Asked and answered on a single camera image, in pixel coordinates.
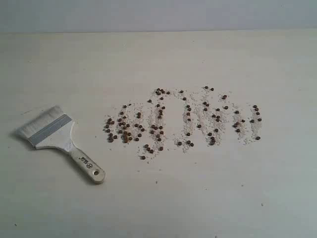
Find scattered rice and brown pellets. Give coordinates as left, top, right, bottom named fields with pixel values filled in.
left=102, top=85, right=262, bottom=160

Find white paint brush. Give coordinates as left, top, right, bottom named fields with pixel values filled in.
left=15, top=106, right=106, bottom=184

